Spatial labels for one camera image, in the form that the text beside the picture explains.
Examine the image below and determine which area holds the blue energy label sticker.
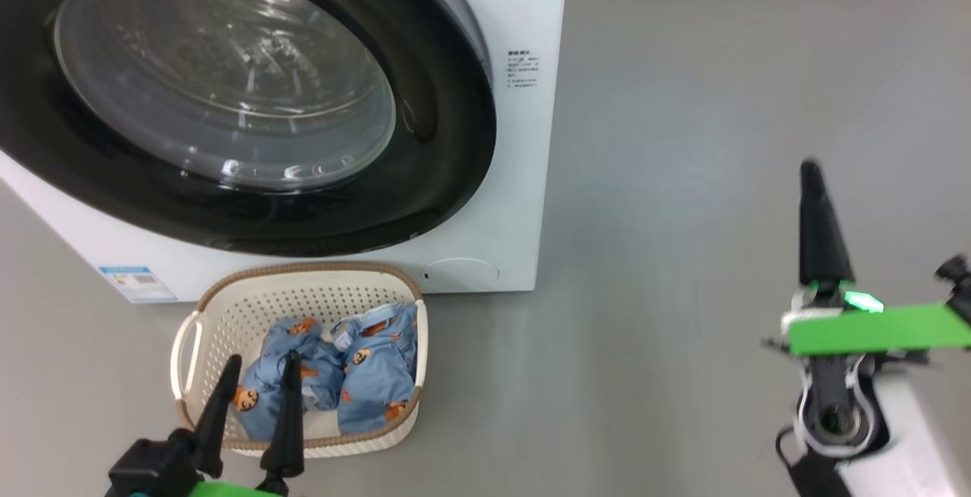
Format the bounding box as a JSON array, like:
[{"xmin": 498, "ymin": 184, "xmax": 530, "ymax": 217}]
[{"xmin": 99, "ymin": 266, "xmax": 177, "ymax": 304}]

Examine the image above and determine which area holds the round white filter cover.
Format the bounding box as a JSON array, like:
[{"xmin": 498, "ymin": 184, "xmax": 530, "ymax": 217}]
[{"xmin": 421, "ymin": 257, "xmax": 500, "ymax": 293}]

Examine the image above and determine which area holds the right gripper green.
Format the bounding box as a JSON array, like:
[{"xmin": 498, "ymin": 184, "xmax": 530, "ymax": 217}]
[{"xmin": 781, "ymin": 159, "xmax": 971, "ymax": 359}]

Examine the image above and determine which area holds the black washing machine door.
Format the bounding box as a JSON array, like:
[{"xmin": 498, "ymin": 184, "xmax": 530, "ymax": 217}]
[{"xmin": 0, "ymin": 0, "xmax": 498, "ymax": 257}]

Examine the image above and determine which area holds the white front-load washing machine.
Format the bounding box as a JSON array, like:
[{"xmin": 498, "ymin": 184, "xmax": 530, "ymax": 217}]
[{"xmin": 0, "ymin": 0, "xmax": 570, "ymax": 304}]

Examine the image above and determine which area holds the cream perforated laundry basket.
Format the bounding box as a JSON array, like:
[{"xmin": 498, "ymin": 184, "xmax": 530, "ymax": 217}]
[{"xmin": 171, "ymin": 262, "xmax": 429, "ymax": 458}]

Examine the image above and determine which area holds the blue cartoon print garment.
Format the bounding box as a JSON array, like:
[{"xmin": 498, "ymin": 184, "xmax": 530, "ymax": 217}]
[
  {"xmin": 330, "ymin": 301, "xmax": 420, "ymax": 435},
  {"xmin": 231, "ymin": 317, "xmax": 346, "ymax": 441}
]

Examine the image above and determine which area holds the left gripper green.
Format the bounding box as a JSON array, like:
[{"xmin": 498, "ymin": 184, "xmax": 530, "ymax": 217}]
[{"xmin": 182, "ymin": 351, "xmax": 306, "ymax": 497}]

